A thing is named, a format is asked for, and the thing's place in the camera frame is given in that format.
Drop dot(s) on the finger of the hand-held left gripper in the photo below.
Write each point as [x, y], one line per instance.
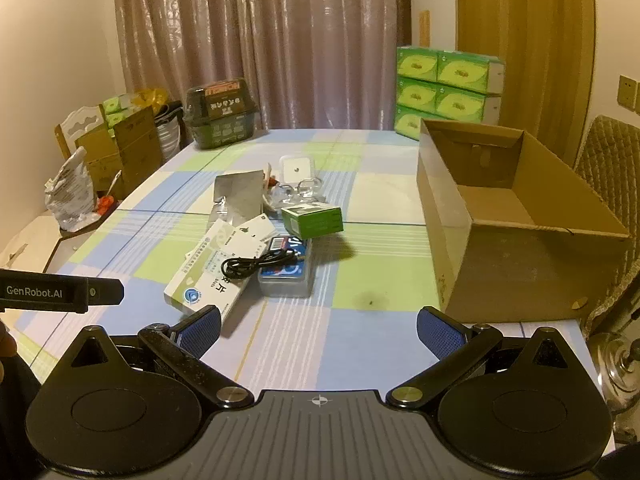
[45, 291]

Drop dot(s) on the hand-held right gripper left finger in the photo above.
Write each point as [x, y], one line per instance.
[200, 331]

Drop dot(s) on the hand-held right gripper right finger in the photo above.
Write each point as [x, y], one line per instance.
[437, 332]

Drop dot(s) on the cardboard box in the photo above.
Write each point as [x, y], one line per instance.
[525, 270]

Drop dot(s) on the white green spray box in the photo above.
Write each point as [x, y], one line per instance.
[252, 232]

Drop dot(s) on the silver foil bag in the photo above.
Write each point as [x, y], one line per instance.
[240, 190]

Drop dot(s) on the white square night light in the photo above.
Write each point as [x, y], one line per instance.
[296, 170]

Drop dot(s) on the person's left hand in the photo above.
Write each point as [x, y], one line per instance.
[5, 340]

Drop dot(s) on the long white medicine box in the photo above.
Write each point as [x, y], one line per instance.
[200, 285]

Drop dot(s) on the white plastic bag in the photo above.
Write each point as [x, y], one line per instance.
[70, 195]

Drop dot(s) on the small green box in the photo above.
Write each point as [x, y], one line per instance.
[315, 222]

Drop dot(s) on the brown cardboard carton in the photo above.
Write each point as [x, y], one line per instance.
[130, 150]

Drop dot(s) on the white wooden chair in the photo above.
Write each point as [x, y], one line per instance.
[75, 127]

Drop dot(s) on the clear plastic hook pack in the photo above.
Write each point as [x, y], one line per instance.
[305, 191]

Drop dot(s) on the shiny round object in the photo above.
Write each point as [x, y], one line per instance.
[617, 375]

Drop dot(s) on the small green tissue pack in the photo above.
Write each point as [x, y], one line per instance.
[119, 104]
[115, 119]

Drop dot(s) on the dark ribbed bin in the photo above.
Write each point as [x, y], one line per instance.
[169, 135]

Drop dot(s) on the dark green plastic basket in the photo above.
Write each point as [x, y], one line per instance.
[225, 132]

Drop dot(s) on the yellow plastic bag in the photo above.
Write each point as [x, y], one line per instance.
[152, 99]

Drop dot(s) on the dark box orange label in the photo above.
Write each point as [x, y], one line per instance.
[225, 97]

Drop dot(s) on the stack of green tissue packs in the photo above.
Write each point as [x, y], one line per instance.
[450, 85]

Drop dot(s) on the shiny pink curtain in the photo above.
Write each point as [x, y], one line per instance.
[275, 35]

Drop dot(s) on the wooden door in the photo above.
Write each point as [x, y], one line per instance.
[525, 20]

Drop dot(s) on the wall socket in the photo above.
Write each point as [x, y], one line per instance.
[627, 91]

